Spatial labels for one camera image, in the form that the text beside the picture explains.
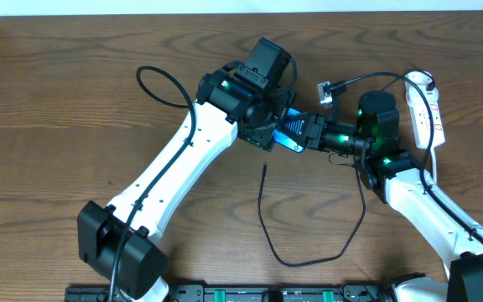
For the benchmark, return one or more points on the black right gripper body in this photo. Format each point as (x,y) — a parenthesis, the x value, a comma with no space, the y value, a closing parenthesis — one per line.
(314,132)

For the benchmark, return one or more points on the white USB wall charger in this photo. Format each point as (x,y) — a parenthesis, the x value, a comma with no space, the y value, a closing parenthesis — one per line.
(426,83)

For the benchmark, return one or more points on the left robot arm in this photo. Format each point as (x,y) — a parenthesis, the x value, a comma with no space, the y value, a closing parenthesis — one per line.
(241,100)

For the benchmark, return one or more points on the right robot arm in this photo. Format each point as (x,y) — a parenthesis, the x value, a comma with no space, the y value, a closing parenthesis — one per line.
(399,180)

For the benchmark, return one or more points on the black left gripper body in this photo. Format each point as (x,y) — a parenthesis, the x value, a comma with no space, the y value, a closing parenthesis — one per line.
(260,137)

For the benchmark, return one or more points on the blue screen Galaxy smartphone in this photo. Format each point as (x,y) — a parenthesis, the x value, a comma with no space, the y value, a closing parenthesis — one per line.
(280,138)

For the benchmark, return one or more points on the white power strip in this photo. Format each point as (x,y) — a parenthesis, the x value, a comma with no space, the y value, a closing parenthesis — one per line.
(421,120)

